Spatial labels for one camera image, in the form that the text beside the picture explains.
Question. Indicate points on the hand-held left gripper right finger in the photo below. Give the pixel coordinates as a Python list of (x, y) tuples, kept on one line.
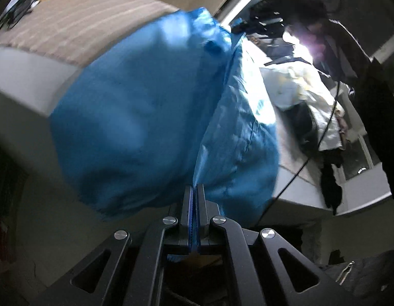
[(199, 218)]

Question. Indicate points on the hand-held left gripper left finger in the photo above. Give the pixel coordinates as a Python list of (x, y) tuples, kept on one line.
[(191, 218)]

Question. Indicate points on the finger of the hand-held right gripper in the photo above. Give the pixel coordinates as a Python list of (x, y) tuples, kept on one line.
[(241, 27)]

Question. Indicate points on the blue garment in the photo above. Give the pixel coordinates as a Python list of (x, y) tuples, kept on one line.
[(130, 102)]

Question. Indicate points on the white cloth pile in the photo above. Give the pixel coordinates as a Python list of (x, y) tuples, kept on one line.
[(305, 86)]

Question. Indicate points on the person's body in dark clothing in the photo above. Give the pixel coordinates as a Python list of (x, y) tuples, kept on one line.
[(375, 102)]

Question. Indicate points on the black hanging cloth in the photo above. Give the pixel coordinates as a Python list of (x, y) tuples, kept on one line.
[(330, 185)]

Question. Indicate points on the dark grey jacket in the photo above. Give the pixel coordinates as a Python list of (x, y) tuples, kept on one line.
[(369, 280)]

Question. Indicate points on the black device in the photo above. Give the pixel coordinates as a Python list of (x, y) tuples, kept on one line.
[(18, 9)]

